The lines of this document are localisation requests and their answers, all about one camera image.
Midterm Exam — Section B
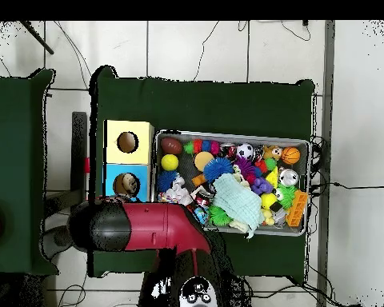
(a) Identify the light blue knitted cloth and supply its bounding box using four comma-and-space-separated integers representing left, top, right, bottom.
211, 173, 266, 240

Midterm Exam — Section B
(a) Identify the crushed clear plastic bottle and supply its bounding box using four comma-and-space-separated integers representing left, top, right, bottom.
121, 173, 140, 196

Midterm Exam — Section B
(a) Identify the shallow clear mesh bin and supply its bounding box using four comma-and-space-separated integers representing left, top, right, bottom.
149, 129, 311, 237

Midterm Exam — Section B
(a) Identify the yellow ball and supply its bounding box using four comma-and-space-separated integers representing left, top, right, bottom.
160, 153, 179, 172

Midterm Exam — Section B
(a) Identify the large blue spiky ball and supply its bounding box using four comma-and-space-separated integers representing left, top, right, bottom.
203, 157, 234, 184

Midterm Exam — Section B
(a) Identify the small blue spiky ball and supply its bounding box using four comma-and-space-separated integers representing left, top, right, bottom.
157, 169, 179, 193

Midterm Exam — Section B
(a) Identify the brown toy football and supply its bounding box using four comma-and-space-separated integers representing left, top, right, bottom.
160, 137, 184, 156

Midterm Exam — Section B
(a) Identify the black and white soccer ball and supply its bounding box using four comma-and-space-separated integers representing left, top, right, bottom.
235, 142, 255, 161

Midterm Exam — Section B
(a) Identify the purple plastic block toy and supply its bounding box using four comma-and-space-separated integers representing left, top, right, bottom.
250, 176, 274, 196

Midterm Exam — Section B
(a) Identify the orange toy basketball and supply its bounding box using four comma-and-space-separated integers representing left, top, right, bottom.
280, 146, 302, 165

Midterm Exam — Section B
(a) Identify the orange plastic toy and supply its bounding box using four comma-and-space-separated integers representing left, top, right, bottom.
286, 189, 309, 227

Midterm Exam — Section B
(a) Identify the black panel stand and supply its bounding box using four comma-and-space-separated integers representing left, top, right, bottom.
70, 110, 89, 205

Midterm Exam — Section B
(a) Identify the dark green side table cloth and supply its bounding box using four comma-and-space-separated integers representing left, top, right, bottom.
0, 68, 59, 277

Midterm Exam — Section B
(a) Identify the black tripod leg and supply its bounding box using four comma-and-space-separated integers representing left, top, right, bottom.
18, 20, 55, 55

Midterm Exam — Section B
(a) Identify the black cable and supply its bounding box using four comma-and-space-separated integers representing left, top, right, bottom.
310, 181, 384, 190

